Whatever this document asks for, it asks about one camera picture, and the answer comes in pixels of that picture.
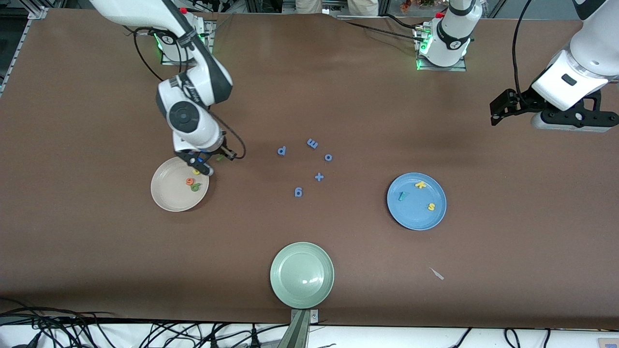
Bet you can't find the beige round plate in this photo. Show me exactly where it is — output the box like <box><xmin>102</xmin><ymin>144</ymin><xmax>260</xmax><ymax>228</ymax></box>
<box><xmin>150</xmin><ymin>156</ymin><xmax>210</xmax><ymax>212</ymax></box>

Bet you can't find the blue round plate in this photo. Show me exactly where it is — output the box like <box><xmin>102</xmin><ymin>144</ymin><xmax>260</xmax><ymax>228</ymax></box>
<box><xmin>386</xmin><ymin>172</ymin><xmax>447</xmax><ymax>231</ymax></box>

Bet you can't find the green round plate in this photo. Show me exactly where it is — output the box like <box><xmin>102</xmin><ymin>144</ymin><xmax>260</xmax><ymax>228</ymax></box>
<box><xmin>270</xmin><ymin>242</ymin><xmax>335</xmax><ymax>309</ymax></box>

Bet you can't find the person in beige trousers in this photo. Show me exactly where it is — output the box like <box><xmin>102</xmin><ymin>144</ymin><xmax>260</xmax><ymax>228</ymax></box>
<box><xmin>295</xmin><ymin>0</ymin><xmax>379</xmax><ymax>15</ymax></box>

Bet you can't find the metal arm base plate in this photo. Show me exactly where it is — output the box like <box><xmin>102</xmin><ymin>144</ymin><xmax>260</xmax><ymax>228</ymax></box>
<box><xmin>161</xmin><ymin>22</ymin><xmax>214</xmax><ymax>66</ymax></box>
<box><xmin>415</xmin><ymin>24</ymin><xmax>468</xmax><ymax>73</ymax></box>

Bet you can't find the thin grey cable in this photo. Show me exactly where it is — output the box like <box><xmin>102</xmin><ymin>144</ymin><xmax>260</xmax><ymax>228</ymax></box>
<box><xmin>201</xmin><ymin>14</ymin><xmax>236</xmax><ymax>37</ymax></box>

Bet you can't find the black table cable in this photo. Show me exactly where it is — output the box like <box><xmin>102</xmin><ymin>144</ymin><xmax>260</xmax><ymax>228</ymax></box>
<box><xmin>344</xmin><ymin>14</ymin><xmax>426</xmax><ymax>40</ymax></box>

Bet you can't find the grey metal camera post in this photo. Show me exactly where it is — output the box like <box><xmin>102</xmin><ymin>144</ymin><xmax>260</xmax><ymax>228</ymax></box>
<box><xmin>278</xmin><ymin>308</ymin><xmax>320</xmax><ymax>348</ymax></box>

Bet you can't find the aluminium table frame rail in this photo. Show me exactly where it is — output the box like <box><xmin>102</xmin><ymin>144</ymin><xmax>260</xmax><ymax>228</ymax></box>
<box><xmin>0</xmin><ymin>7</ymin><xmax>49</xmax><ymax>95</ymax></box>

